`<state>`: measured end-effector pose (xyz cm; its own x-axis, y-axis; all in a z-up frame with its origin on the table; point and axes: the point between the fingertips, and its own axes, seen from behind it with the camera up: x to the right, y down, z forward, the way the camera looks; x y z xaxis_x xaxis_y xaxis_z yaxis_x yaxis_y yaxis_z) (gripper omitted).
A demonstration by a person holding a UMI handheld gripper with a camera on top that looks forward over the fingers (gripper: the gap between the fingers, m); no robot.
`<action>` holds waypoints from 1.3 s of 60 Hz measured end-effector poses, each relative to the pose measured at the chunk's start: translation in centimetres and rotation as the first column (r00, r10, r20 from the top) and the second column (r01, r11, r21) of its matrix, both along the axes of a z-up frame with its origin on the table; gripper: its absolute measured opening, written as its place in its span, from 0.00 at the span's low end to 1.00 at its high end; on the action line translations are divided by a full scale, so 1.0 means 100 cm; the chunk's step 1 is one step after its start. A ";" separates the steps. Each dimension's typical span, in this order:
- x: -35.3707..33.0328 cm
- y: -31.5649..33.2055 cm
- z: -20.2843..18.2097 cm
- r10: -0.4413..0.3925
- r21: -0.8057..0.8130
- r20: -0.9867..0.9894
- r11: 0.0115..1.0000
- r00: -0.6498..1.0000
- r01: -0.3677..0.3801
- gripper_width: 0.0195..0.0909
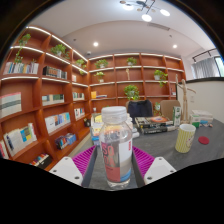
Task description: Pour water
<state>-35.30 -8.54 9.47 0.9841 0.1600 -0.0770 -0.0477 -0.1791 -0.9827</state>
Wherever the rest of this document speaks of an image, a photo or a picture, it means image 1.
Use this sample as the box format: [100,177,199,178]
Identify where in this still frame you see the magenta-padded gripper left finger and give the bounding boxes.
[49,145,100,188]

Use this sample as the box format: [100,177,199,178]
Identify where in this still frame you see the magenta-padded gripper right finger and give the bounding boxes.
[132,145,177,188]

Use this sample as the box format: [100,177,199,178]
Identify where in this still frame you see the clear plastic bottle white cap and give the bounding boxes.
[98,105,134,190]

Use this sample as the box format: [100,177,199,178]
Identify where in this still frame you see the yellow striped mug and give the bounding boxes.
[174,123,197,154]

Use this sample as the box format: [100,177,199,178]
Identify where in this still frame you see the flat round red coaster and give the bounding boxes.
[197,135,210,146]

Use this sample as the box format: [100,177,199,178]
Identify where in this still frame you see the green and white carton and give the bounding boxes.
[172,105,183,128]

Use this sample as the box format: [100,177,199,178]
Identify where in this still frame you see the small green white box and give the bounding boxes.
[191,114,201,129]

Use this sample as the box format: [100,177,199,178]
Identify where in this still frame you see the dark upholstered chair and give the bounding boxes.
[126,99,154,125]

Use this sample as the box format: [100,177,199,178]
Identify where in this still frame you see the wooden shelf unit with books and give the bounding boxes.
[0,25,188,168]

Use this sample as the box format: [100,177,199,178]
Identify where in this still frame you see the stack of white books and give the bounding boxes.
[189,109,214,125]

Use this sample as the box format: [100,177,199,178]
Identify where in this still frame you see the wooden artist mannequin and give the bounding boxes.
[175,73,198,124]

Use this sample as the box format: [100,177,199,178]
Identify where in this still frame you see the white partition with dark top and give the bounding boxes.
[181,77,224,124]

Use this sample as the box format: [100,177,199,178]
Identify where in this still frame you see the grey curtain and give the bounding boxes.
[191,58,219,80]

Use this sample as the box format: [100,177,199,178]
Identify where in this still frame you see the ceiling air vent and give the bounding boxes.
[146,22,172,32]

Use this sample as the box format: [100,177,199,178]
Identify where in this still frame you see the branched ceiling lamp round bulbs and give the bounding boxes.
[119,0,172,23]

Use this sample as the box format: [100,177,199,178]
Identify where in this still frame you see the window with dark frame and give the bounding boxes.
[214,56,224,78]

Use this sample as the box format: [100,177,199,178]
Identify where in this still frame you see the black track light rail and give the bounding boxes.
[191,48,218,63]

